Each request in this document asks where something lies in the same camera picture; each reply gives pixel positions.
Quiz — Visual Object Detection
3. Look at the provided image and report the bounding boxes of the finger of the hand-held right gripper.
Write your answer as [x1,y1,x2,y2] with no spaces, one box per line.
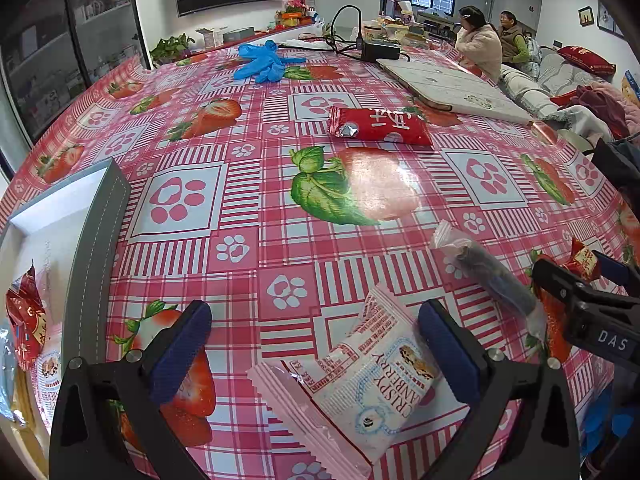
[592,249,640,293]
[531,255,601,318]

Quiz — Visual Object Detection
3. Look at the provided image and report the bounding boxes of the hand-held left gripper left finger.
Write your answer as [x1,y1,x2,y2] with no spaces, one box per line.
[49,300,213,480]

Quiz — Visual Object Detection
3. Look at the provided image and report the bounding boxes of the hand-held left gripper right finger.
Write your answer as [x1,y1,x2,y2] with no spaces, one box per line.
[419,298,581,480]

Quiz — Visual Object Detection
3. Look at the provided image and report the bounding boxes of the small red candy packet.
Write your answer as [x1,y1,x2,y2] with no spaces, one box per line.
[566,236,602,282]

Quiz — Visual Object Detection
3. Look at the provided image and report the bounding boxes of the pink-edged cracker packet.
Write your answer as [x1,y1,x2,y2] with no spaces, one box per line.
[246,284,442,480]

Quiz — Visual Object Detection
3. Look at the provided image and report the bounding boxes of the grey box with white inside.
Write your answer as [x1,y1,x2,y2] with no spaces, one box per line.
[0,157,132,466]

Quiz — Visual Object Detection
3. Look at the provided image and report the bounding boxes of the pale blue-white cracker packet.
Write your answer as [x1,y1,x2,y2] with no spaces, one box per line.
[29,324,65,423]

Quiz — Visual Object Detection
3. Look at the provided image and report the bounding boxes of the round red snack packet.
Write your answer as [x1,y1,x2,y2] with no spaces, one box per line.
[4,264,47,372]

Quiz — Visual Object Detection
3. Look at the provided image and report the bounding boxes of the light blue snack packet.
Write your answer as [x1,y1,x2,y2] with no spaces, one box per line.
[0,329,17,423]

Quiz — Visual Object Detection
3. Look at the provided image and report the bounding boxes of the clear packet of dark snack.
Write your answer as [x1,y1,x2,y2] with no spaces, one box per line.
[430,219,549,342]

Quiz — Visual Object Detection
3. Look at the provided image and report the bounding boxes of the dark cloth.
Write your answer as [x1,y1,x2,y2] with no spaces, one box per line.
[591,136,640,193]

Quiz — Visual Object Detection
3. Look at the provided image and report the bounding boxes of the strawberry print tablecloth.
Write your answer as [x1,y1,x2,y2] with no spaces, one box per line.
[0,42,640,480]

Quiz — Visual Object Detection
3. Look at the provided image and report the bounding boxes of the maroon clothing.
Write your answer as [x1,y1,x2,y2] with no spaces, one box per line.
[564,84,632,137]

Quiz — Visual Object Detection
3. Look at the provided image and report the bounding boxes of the grey sofa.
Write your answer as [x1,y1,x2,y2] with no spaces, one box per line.
[499,47,627,147]

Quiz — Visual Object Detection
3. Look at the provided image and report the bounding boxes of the red cushion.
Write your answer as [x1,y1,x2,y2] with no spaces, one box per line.
[555,45,617,78]

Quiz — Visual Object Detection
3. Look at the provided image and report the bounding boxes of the white padded mat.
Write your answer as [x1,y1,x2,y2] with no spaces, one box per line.
[375,58,534,126]

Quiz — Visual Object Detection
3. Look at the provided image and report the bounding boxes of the flat red snack packet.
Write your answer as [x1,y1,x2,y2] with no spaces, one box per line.
[327,105,435,152]

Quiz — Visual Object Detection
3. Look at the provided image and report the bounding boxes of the black power adapter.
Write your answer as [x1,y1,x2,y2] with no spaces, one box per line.
[360,39,402,63]

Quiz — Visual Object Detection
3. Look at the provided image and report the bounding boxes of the pile of food containers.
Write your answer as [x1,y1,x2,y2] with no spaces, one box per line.
[366,14,432,44]

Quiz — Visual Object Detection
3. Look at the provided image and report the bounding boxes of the blue rubber gloves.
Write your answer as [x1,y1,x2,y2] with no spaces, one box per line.
[233,39,307,84]

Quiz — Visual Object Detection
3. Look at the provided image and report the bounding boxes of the green potted plant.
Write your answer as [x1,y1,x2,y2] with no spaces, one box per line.
[149,34,196,64]

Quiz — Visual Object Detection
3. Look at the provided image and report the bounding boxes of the small white carton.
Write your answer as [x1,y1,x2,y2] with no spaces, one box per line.
[195,28,224,51]

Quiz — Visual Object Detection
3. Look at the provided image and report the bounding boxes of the glass door cabinet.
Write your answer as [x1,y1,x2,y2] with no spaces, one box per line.
[0,0,147,128]

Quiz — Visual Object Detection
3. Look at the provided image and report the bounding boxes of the large picture frame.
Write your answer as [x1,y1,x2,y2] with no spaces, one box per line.
[597,2,624,37]

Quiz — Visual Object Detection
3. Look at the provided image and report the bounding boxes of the black cable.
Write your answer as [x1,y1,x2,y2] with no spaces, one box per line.
[324,4,365,56]

